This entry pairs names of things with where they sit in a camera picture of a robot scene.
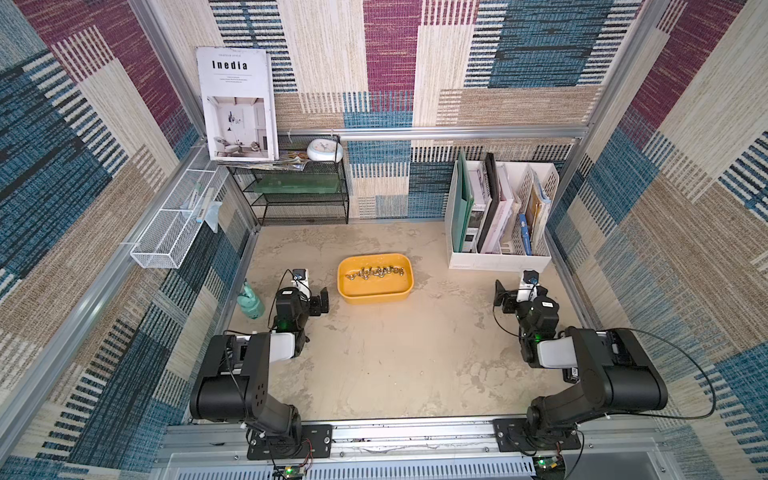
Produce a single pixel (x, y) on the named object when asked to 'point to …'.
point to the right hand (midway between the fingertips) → (516, 277)
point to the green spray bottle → (250, 304)
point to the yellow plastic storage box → (375, 277)
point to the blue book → (525, 234)
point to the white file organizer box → (499, 215)
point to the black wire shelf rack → (307, 185)
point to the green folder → (462, 203)
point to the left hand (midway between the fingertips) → (309, 287)
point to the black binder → (494, 195)
